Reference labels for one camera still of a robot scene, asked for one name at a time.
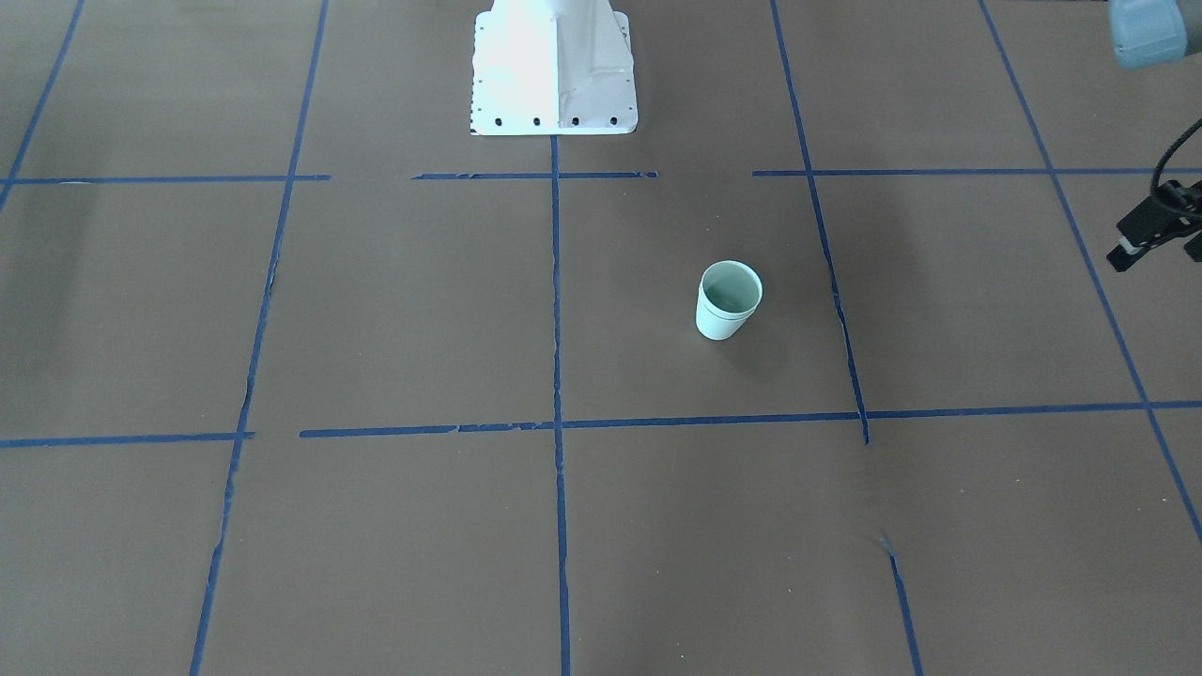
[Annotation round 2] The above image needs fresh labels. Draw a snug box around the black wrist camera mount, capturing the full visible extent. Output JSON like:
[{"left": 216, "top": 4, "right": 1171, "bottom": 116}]
[{"left": 1106, "top": 180, "right": 1201, "bottom": 272}]

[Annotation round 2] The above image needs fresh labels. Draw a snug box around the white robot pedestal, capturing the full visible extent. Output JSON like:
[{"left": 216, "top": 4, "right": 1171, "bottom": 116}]
[{"left": 469, "top": 1, "right": 639, "bottom": 136}]

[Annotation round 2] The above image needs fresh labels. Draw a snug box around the green cup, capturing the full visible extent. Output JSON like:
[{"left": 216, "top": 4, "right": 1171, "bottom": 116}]
[
  {"left": 694, "top": 286, "right": 752, "bottom": 340},
  {"left": 700, "top": 260, "right": 763, "bottom": 320}
]

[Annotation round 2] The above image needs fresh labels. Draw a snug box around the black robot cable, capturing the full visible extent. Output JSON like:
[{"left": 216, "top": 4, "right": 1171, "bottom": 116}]
[{"left": 1149, "top": 117, "right": 1202, "bottom": 223}]

